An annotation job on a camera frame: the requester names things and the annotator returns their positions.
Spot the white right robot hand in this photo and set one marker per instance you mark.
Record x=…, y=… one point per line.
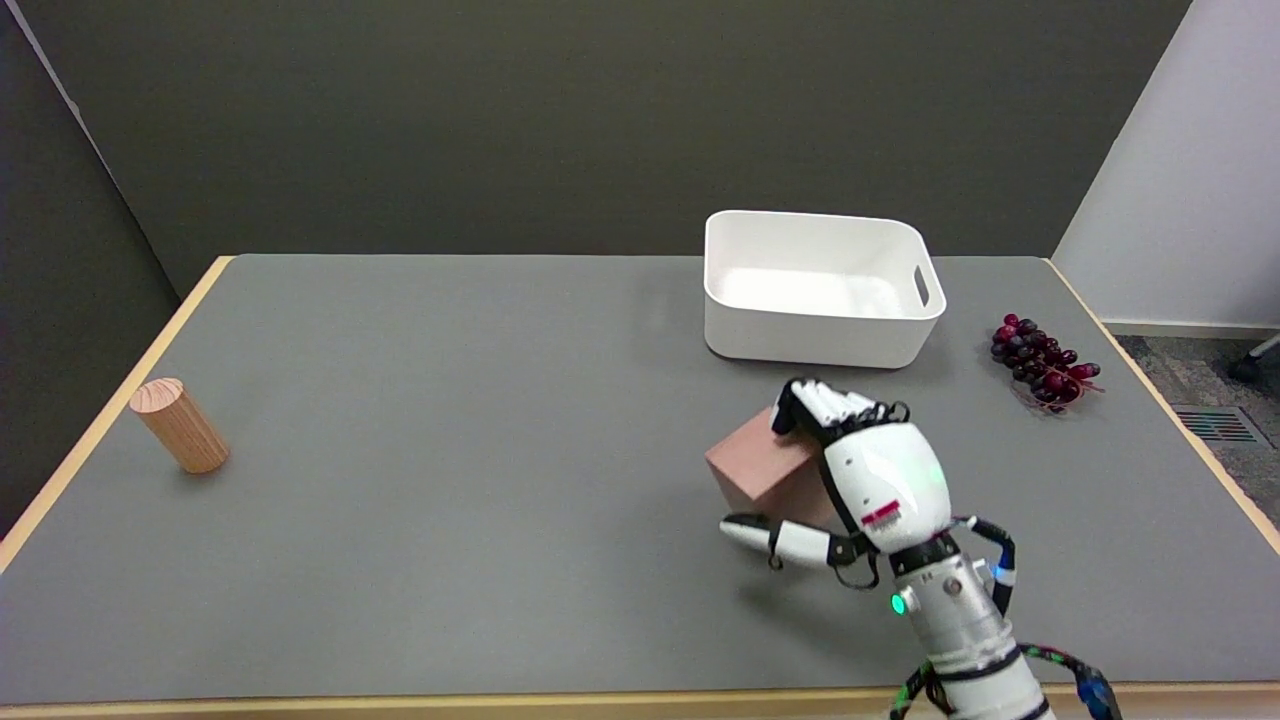
x=872, y=475

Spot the wooden cube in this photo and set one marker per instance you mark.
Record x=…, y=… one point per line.
x=770, y=472

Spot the white plastic bin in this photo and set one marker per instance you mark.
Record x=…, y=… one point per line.
x=820, y=288

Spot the dark red grape bunch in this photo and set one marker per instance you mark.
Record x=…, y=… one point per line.
x=1040, y=358

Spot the floor vent grille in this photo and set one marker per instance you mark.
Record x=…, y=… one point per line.
x=1217, y=425

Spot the black chair caster leg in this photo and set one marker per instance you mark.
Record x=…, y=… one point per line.
x=1256, y=360

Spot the wooden cylinder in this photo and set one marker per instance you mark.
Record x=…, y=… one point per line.
x=180, y=425

